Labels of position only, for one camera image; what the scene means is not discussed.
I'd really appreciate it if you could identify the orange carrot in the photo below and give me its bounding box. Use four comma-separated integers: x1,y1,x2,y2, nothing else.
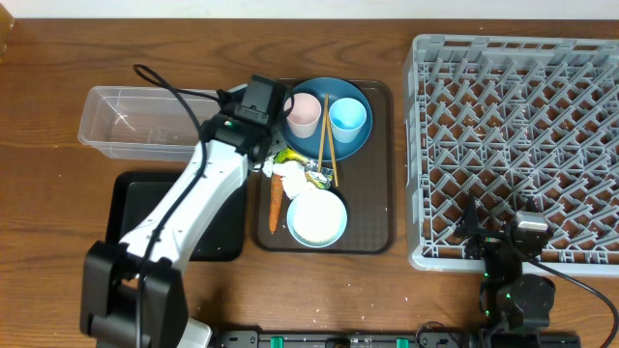
269,174,284,234

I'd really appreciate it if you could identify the white tissue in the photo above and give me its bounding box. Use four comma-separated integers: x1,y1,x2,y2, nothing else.
273,161,316,200

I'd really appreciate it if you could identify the yellow green snack wrapper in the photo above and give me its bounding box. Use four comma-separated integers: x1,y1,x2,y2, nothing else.
274,148,334,189

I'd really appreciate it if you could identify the white paper napkin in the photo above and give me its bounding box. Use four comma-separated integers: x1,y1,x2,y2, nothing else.
262,159,274,178

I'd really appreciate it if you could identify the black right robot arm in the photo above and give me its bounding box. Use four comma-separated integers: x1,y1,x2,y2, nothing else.
455,194,555,344

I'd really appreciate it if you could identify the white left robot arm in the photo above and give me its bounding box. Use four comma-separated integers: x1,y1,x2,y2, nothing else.
79,110,280,347

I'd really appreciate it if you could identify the grey dishwasher rack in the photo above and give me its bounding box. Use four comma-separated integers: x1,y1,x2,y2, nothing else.
403,34,618,277

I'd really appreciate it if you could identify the pink cup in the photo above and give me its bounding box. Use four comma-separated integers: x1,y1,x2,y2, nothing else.
284,93,322,138

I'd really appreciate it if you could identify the dark blue plate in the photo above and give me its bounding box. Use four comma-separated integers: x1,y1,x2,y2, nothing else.
280,77,373,160

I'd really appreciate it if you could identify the wooden chopstick left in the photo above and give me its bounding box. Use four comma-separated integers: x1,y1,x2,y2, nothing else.
317,94,329,172

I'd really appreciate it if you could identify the wooden chopstick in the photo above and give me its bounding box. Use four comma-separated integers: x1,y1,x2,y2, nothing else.
317,94,329,172
325,111,339,188

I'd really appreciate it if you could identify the wooden chopstick right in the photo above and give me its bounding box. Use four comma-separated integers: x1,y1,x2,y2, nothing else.
325,111,339,188

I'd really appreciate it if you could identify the light blue cup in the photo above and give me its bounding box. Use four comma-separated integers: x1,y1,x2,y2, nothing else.
329,98,368,143

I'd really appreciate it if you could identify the light blue bowl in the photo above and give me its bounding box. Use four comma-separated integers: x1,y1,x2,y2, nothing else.
286,189,347,248

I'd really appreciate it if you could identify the brown serving tray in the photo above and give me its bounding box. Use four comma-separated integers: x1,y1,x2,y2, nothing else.
252,78,396,254

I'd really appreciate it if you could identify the clear plastic bin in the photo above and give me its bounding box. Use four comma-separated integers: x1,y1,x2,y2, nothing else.
78,86,198,162

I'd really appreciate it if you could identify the black plastic tray bin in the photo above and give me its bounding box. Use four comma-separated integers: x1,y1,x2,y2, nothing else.
105,171,247,262

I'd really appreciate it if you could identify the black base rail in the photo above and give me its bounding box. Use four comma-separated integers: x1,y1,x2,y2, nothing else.
207,330,581,348

